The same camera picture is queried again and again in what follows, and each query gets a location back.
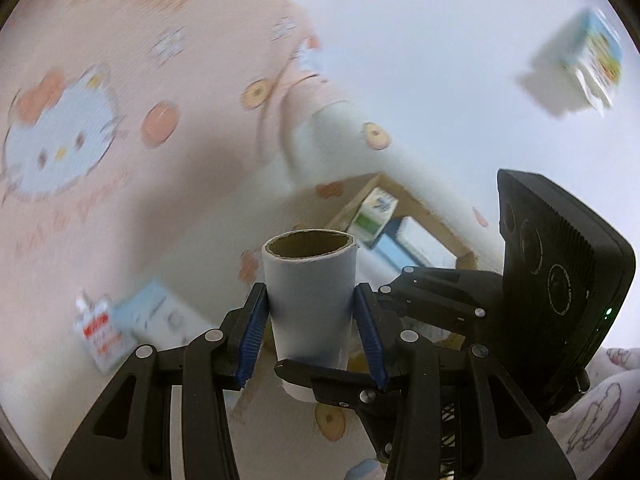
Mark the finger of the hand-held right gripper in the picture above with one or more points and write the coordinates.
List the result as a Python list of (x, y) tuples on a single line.
[(440, 292), (340, 387)]

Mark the cardboard box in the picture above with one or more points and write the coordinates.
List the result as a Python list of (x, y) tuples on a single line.
[(440, 220)]

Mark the white paper tube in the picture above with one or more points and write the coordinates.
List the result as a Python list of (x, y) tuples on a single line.
[(310, 300)]

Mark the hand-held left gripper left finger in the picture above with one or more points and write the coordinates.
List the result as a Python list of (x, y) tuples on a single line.
[(252, 335)]

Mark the pink cartoon printed blanket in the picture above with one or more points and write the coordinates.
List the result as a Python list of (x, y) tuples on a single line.
[(150, 210)]

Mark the printed white clothing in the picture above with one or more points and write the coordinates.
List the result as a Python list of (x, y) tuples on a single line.
[(600, 410)]

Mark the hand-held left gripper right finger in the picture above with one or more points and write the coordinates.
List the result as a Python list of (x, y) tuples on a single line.
[(370, 335)]

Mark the blue notebook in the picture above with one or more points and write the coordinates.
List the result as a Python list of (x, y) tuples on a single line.
[(387, 250)]

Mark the white red sachet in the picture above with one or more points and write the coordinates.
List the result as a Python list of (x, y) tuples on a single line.
[(102, 335)]

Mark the light blue wipes packet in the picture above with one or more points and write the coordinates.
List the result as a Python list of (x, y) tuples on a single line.
[(160, 310)]

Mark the colourful printed carton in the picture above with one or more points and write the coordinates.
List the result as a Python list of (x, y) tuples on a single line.
[(595, 55)]

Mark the green white small carton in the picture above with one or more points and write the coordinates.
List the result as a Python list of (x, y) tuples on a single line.
[(372, 215)]

